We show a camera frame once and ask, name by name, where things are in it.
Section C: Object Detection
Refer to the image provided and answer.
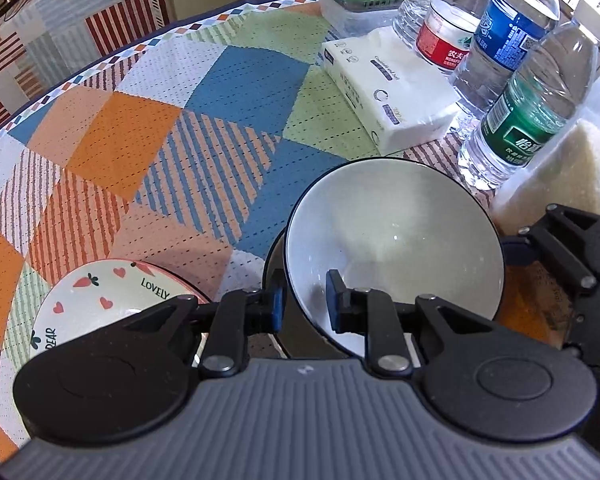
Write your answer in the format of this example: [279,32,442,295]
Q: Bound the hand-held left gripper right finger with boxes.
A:
[326,269,496,378]

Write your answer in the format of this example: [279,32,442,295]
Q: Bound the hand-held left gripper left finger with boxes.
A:
[122,269,284,380]

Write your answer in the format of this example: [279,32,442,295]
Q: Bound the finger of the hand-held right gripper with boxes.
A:
[500,204,600,292]

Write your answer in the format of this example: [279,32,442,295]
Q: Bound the white bowl black outside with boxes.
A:
[284,157,506,358]

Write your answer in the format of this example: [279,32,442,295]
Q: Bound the carrot print bowl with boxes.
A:
[29,258,216,361]

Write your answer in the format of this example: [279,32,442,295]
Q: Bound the clear bag of white grains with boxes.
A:
[490,57,600,241]

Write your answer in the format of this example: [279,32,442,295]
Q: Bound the water bottle green label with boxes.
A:
[457,0,600,191]

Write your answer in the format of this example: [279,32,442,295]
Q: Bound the patchwork tablecloth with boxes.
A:
[0,0,600,466]

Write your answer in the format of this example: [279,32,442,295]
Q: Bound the white tissue pack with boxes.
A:
[321,27,458,157]

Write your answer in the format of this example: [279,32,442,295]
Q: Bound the water bottle blue label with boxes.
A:
[447,0,561,118]

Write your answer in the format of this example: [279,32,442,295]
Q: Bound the water bottle red label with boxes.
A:
[414,0,496,73]

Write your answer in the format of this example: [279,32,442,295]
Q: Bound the clear plastic box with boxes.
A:
[312,0,411,37]

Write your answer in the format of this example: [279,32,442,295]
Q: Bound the patchwork counter cloth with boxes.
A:
[0,0,173,136]

